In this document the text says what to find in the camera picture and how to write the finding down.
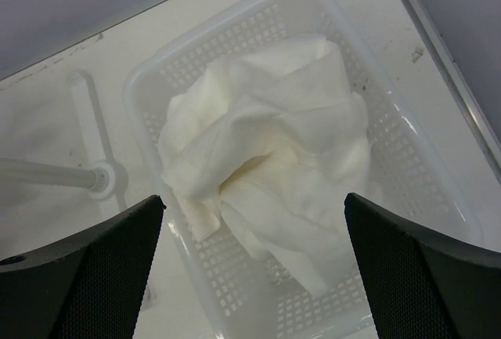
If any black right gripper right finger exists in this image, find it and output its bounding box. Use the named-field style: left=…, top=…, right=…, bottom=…
left=344, top=193, right=500, bottom=338

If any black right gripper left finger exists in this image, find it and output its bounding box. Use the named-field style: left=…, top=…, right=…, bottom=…
left=1, top=196, right=165, bottom=338

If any white skirt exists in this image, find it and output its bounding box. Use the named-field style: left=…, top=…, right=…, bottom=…
left=158, top=34, right=382, bottom=297

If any white right rack post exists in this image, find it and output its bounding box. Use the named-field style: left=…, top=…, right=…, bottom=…
left=1, top=70, right=128, bottom=215

